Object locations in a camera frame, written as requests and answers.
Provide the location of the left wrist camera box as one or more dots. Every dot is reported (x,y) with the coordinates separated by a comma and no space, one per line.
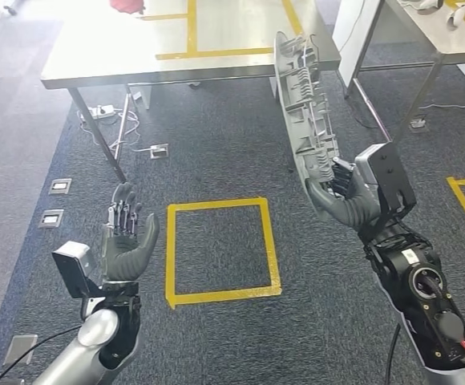
(72,268)

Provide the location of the white controller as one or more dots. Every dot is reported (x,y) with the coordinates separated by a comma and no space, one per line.
(456,15)
(429,4)

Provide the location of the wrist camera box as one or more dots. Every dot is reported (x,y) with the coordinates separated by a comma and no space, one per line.
(389,175)
(72,268)

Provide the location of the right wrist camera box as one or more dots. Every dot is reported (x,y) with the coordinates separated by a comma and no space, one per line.
(389,175)

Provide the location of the grey plastic wheel hubcap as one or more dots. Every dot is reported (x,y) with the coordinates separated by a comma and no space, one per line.
(296,106)

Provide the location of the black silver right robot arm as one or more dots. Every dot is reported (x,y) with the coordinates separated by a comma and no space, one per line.
(425,297)

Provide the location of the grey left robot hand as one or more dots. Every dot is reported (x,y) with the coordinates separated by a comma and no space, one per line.
(124,255)

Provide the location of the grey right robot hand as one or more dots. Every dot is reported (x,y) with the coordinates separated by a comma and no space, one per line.
(349,210)

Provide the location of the steel workbench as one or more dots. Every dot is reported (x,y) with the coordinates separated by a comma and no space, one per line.
(116,42)

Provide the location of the white floor power strip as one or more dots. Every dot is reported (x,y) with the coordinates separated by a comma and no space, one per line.
(102,111)

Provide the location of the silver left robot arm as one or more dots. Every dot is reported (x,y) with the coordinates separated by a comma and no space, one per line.
(92,340)

